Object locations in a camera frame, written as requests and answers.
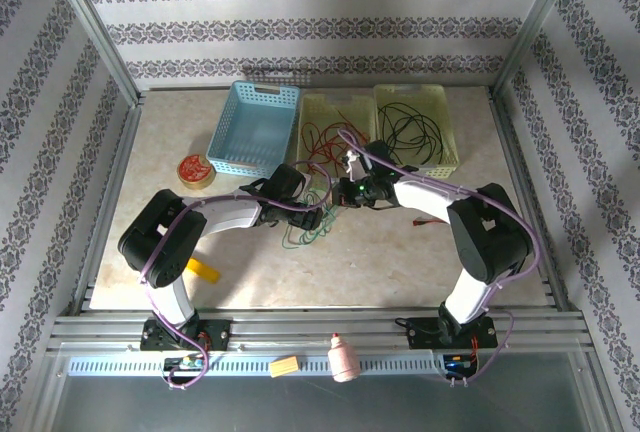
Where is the green wire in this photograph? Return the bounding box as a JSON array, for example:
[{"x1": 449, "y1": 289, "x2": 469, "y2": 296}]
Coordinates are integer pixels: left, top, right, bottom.
[{"x1": 299, "y1": 189, "x2": 339, "y2": 233}]

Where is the bundle of coloured wires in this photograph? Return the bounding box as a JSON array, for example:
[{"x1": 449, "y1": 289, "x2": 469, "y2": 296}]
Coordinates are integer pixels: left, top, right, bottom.
[{"x1": 282, "y1": 211, "x2": 336, "y2": 249}]

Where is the blue plastic basket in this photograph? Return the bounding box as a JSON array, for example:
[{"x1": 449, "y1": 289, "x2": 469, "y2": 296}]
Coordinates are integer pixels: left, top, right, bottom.
[{"x1": 205, "y1": 80, "x2": 303, "y2": 179}]

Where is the black wire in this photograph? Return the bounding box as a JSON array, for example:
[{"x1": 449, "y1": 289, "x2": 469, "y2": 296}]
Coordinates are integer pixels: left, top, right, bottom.
[
  {"x1": 384, "y1": 104, "x2": 436, "y2": 158},
  {"x1": 377, "y1": 103, "x2": 445, "y2": 166}
]

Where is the small pale green basket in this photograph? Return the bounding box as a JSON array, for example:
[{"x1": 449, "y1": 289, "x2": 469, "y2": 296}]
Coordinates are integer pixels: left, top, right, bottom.
[{"x1": 297, "y1": 93, "x2": 379, "y2": 188}]

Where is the round red gold tin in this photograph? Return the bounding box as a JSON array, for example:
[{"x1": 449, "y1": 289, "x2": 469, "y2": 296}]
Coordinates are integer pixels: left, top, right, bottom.
[{"x1": 177, "y1": 153, "x2": 218, "y2": 191}]

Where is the large pale yellow basket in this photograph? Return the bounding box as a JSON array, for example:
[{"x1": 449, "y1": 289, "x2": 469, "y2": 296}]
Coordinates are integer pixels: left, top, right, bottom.
[{"x1": 372, "y1": 83, "x2": 460, "y2": 178}]

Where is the yellow plastic block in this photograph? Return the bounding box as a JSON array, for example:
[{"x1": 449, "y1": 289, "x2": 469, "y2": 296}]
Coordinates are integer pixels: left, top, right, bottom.
[{"x1": 185, "y1": 257, "x2": 222, "y2": 284}]

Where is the pink plastic bottle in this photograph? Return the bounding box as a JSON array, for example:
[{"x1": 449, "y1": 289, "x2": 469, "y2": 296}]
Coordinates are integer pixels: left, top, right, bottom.
[{"x1": 325, "y1": 331, "x2": 360, "y2": 384}]

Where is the orange wooden block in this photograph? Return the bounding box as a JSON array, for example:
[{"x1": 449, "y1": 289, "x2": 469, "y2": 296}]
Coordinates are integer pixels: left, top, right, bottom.
[{"x1": 269, "y1": 355, "x2": 300, "y2": 379}]

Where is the grey metal shelf panel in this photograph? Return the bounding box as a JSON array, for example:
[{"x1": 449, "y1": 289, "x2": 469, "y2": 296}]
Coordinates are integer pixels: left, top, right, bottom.
[{"x1": 47, "y1": 351, "x2": 609, "y2": 432}]

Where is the left circuit board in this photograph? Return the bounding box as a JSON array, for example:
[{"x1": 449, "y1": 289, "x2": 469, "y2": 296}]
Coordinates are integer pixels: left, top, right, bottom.
[{"x1": 164, "y1": 355, "x2": 205, "y2": 372}]

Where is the circuit board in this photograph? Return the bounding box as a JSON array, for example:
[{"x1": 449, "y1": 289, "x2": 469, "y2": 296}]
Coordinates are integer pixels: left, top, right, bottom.
[
  {"x1": 164, "y1": 355, "x2": 205, "y2": 372},
  {"x1": 443, "y1": 353, "x2": 479, "y2": 372}
]

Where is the right circuit board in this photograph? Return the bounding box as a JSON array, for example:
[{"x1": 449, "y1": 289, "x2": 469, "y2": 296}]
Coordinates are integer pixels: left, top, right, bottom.
[{"x1": 443, "y1": 353, "x2": 479, "y2": 372}]

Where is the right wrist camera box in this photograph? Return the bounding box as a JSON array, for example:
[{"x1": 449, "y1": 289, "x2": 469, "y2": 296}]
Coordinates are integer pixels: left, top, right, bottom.
[{"x1": 343, "y1": 150, "x2": 374, "y2": 179}]

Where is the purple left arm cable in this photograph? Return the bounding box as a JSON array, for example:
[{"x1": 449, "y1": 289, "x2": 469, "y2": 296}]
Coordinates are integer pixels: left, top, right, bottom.
[{"x1": 137, "y1": 160, "x2": 334, "y2": 392}]

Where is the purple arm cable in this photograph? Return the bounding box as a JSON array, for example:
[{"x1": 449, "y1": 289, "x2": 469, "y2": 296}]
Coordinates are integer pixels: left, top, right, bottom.
[
  {"x1": 137, "y1": 160, "x2": 334, "y2": 392},
  {"x1": 337, "y1": 129, "x2": 545, "y2": 386}
]

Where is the aluminium frame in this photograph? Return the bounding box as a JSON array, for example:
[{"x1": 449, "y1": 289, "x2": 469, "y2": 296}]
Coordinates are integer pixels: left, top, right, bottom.
[{"x1": 42, "y1": 0, "x2": 601, "y2": 432}]

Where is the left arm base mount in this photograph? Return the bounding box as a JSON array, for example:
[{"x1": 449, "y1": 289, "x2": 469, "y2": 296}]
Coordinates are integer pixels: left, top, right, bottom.
[{"x1": 139, "y1": 319, "x2": 234, "y2": 352}]

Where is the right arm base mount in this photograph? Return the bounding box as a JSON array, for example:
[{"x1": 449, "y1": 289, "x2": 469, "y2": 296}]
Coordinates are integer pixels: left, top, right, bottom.
[{"x1": 403, "y1": 315, "x2": 500, "y2": 351}]

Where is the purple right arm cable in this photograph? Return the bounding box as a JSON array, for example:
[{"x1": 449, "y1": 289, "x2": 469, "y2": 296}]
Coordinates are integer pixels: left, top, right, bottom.
[{"x1": 337, "y1": 129, "x2": 545, "y2": 386}]

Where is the slotted cable duct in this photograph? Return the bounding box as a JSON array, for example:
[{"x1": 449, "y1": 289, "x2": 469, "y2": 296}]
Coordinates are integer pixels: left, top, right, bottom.
[{"x1": 67, "y1": 355, "x2": 481, "y2": 378}]

